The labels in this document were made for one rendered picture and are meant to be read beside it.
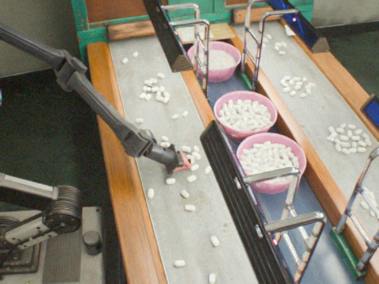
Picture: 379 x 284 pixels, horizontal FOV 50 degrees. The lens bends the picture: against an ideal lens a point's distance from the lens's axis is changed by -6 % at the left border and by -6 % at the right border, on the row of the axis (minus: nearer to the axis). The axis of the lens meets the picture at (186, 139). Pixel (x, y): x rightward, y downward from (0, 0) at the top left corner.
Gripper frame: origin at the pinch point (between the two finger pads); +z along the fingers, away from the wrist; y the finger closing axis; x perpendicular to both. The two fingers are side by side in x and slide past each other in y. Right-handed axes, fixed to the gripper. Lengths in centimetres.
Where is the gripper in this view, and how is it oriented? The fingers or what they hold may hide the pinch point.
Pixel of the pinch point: (188, 166)
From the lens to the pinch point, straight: 159.4
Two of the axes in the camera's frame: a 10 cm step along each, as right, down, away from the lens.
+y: -2.6, -6.7, 6.9
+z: 7.2, 3.4, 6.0
